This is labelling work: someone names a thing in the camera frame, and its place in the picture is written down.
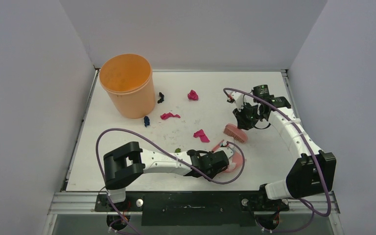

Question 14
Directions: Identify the black paper scrap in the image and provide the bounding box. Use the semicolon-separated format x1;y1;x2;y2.
157;92;165;104

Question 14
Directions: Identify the orange plastic bucket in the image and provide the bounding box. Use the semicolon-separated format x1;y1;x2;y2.
99;54;157;119

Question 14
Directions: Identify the dark blue paper scrap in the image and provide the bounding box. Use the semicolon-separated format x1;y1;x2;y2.
143;116;150;127

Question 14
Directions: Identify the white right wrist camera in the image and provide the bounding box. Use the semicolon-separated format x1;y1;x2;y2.
227;91;246;112

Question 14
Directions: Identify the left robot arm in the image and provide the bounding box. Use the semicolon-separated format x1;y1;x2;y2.
103;141;234;211

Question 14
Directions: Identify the long magenta paper scrap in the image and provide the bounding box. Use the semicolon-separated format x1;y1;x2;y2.
160;112;181;120

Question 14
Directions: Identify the crumpled magenta paper ball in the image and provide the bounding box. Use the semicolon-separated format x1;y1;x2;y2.
187;90;199;101

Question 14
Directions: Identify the pink hand brush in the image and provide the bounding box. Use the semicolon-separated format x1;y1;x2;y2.
223;123;249;143

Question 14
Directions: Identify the pink plastic dustpan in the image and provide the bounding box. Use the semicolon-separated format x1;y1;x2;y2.
211;140;244;173

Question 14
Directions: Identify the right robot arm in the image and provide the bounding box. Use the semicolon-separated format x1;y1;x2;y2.
224;85;336;210

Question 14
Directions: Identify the magenta scrap near right arm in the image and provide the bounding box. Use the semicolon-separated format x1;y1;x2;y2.
193;129;210;143

